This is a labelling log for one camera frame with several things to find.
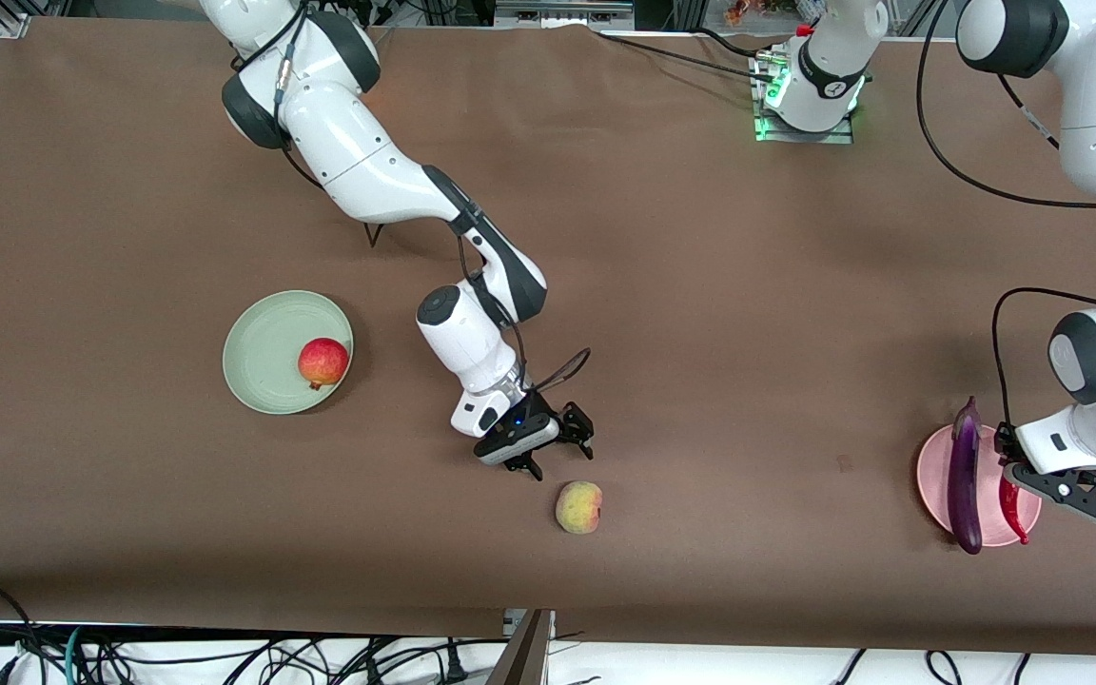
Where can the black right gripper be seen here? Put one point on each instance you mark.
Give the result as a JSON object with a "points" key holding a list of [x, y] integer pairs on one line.
{"points": [[562, 421]]}

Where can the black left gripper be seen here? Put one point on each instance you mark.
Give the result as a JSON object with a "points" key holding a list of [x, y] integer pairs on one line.
{"points": [[1004, 445]]}

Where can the long purple eggplant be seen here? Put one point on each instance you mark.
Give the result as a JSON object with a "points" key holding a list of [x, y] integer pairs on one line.
{"points": [[965, 476]]}

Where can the red chili pepper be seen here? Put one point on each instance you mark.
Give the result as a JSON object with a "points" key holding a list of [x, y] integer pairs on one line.
{"points": [[1014, 514]]}

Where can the red pomegranate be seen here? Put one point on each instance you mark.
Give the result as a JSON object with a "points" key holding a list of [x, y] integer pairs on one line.
{"points": [[322, 362]]}

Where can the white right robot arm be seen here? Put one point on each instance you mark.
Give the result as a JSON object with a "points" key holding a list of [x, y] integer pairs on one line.
{"points": [[358, 162]]}

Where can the yellow-pink peach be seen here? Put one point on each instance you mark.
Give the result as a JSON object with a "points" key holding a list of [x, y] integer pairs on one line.
{"points": [[578, 507]]}

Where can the pink round plate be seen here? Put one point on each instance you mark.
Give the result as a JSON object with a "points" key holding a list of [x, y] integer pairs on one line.
{"points": [[933, 476]]}

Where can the grey metal beam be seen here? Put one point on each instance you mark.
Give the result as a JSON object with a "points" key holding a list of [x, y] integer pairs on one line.
{"points": [[524, 656]]}

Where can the brown paper table cover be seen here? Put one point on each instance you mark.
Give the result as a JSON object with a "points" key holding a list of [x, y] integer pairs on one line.
{"points": [[700, 285]]}

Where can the pale green round plate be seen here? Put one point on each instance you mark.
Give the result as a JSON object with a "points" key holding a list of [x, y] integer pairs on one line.
{"points": [[267, 352]]}

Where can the grey background device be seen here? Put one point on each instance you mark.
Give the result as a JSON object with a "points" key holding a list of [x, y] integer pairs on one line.
{"points": [[562, 14]]}

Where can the colourful background items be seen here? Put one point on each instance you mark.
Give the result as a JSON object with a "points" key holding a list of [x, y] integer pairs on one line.
{"points": [[757, 9]]}

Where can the aluminium frame profile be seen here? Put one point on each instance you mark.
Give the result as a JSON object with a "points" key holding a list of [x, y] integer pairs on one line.
{"points": [[13, 26]]}

